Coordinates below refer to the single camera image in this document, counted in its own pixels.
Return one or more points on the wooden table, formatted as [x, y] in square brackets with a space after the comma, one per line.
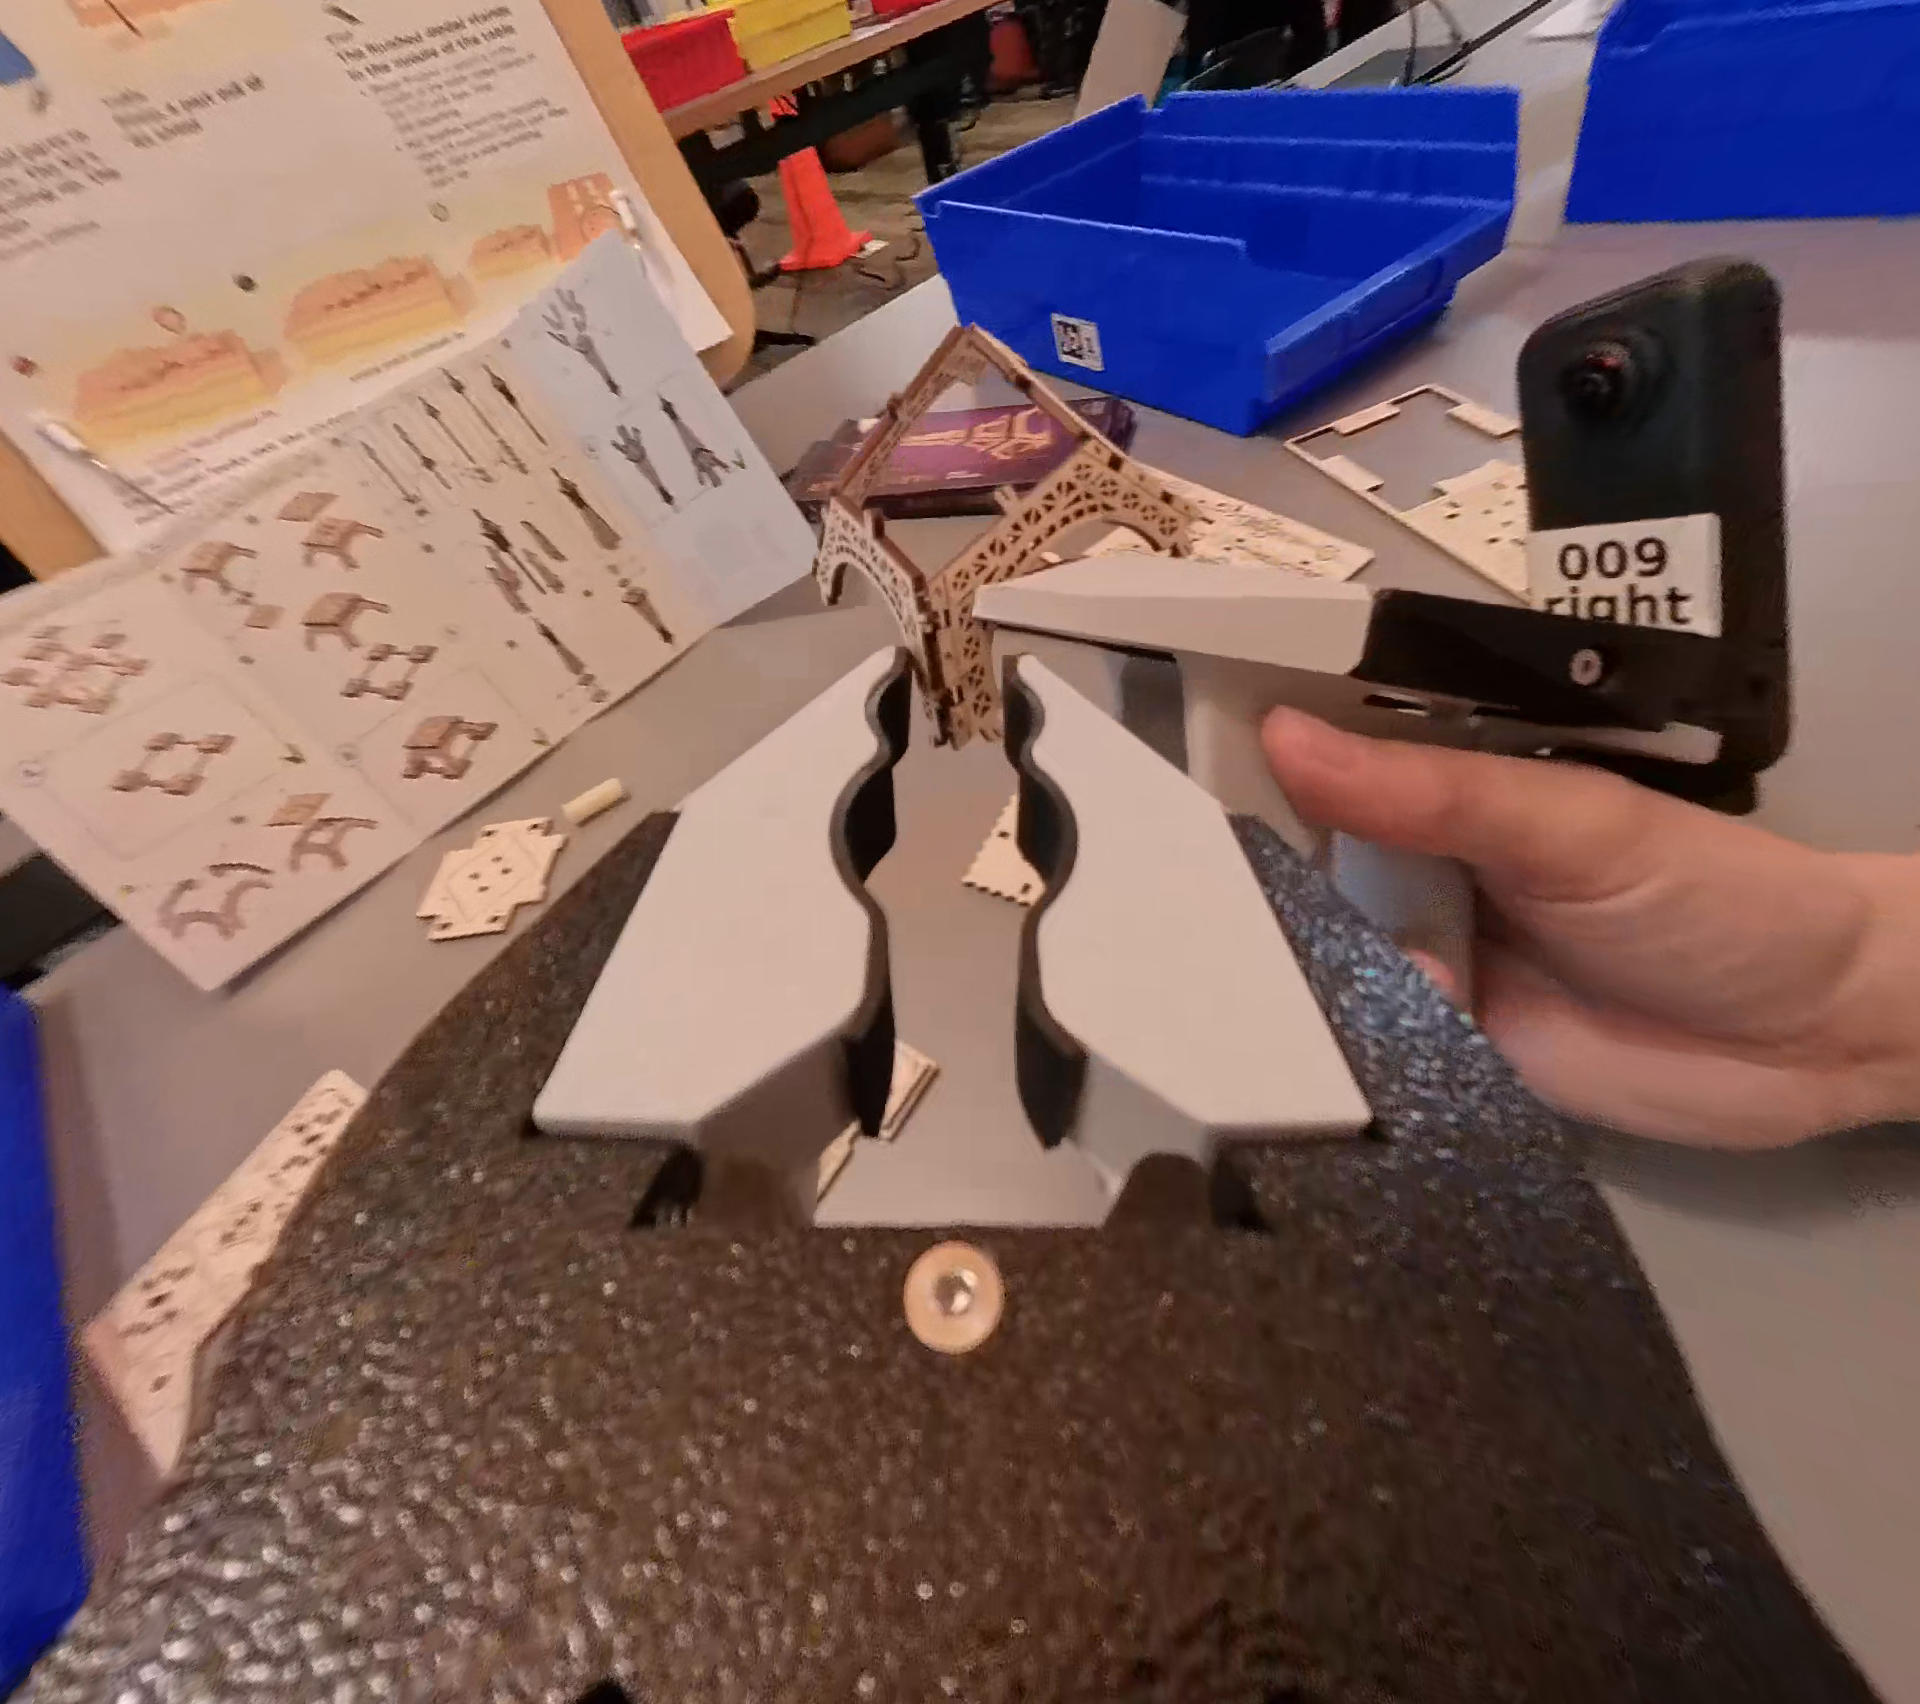
[901, 38]

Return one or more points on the engraved wooden part sheet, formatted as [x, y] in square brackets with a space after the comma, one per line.
[1274, 535]

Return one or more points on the wooden lattice tower model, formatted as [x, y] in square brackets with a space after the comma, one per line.
[879, 557]

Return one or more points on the wooden sheet with curved cutouts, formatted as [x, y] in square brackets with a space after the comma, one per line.
[225, 1224]

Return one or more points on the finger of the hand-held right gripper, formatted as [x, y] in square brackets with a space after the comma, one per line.
[1185, 608]

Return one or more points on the cross-shaped wooden piece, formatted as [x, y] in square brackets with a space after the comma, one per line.
[495, 876]

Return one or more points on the orange traffic cone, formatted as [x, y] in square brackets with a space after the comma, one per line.
[818, 219]

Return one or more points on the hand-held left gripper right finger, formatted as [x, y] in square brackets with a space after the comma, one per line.
[1201, 968]

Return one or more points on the grey desk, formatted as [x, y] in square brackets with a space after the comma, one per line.
[1801, 1359]

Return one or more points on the small wooden piece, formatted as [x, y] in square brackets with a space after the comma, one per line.
[913, 1087]
[999, 865]

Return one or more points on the small cream wooden peg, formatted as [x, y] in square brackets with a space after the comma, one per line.
[592, 801]

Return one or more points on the folded assembly leaflet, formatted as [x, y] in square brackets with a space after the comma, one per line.
[375, 684]

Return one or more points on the blue plastic bin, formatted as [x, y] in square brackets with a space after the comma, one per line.
[1754, 85]
[30, 1284]
[1201, 234]

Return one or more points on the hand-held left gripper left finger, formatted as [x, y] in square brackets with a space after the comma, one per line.
[705, 954]

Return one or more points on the printed instruction poster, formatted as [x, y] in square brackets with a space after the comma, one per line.
[225, 158]

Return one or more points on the person's right hand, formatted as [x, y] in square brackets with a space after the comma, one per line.
[1681, 954]

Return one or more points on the yellow plastic bin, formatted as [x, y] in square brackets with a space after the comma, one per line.
[781, 16]

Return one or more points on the purple cardboard box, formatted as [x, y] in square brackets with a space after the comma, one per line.
[1081, 423]

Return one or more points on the wooden sheet with square cutout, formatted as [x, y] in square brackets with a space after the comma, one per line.
[1478, 519]

